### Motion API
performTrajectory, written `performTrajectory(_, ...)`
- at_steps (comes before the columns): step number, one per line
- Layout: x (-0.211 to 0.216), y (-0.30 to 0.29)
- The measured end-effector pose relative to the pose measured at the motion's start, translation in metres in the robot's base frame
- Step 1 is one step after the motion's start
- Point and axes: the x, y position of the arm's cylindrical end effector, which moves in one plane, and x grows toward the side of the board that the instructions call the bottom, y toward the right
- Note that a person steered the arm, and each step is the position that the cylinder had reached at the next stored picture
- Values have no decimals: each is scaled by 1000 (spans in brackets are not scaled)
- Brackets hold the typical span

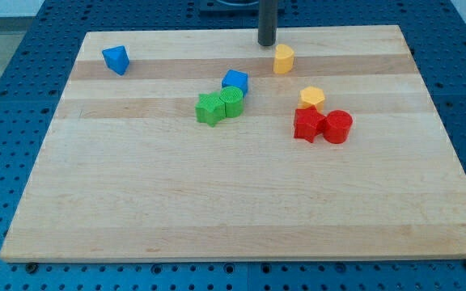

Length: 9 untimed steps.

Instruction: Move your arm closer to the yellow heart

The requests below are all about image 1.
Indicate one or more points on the wooden board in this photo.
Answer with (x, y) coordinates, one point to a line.
(126, 173)

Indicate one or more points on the dark cylindrical robot arm tool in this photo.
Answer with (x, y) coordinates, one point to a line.
(267, 22)

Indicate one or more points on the red cylinder block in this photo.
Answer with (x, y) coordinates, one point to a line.
(337, 126)

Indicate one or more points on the green cylinder block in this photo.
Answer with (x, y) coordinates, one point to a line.
(233, 99)

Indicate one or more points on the green star block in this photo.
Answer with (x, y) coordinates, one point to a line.
(210, 109)

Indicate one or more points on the blue triangle block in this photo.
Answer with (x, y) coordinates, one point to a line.
(116, 59)

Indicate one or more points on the blue cube block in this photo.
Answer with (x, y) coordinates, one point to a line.
(236, 78)

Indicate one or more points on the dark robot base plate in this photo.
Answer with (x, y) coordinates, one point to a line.
(227, 7)

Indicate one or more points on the red star block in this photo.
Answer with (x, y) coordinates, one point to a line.
(308, 123)

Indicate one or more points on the yellow heart block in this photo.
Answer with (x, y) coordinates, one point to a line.
(283, 61)

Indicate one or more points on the yellow hexagon block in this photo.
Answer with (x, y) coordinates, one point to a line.
(311, 97)

